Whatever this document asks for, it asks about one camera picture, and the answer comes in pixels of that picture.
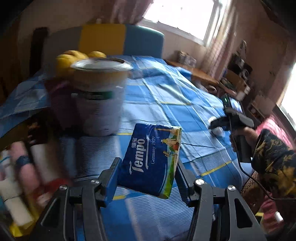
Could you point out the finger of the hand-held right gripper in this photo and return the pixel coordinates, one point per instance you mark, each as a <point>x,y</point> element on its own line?
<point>218,122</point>

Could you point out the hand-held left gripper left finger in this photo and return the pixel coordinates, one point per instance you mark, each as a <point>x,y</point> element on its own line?
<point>113,180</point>

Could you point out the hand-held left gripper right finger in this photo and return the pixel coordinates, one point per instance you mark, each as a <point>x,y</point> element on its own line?
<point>182,183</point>

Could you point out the clear plastic bag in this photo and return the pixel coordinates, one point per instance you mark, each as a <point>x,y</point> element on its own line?
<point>218,132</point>

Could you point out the blue tissue pack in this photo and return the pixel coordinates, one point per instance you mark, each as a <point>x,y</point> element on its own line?
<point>148,162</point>

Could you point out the pink fuzzy sock roll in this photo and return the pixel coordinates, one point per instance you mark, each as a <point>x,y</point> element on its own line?
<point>25,176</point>

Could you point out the toys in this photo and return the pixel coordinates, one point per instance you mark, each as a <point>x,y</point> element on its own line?
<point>13,199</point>

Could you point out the purple box with gold lining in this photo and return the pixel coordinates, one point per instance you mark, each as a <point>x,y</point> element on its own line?
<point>23,231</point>

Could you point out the person's right hand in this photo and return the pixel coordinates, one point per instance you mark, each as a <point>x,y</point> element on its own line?
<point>251,135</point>

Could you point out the wooden chair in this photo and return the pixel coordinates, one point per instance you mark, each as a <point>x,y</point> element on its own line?
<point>235,83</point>

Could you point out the wooden desk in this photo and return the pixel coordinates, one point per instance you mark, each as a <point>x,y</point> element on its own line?
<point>201,74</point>

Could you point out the white tin can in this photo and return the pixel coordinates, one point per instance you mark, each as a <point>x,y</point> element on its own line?
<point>99,111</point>

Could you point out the glass jars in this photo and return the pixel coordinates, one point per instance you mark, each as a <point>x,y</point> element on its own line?
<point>187,59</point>

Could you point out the pink curtain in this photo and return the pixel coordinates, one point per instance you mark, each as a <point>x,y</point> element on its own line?
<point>222,51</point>
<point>120,11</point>

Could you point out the purple plastic cup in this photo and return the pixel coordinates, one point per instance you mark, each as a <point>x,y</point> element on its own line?
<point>62,104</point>

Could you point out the window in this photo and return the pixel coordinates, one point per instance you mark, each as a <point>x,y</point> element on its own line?
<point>185,18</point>

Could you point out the yellow plush toy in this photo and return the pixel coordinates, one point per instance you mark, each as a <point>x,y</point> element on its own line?
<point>67,60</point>

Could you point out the grey yellow blue headboard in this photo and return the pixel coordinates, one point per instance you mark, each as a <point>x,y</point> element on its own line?
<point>101,39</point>

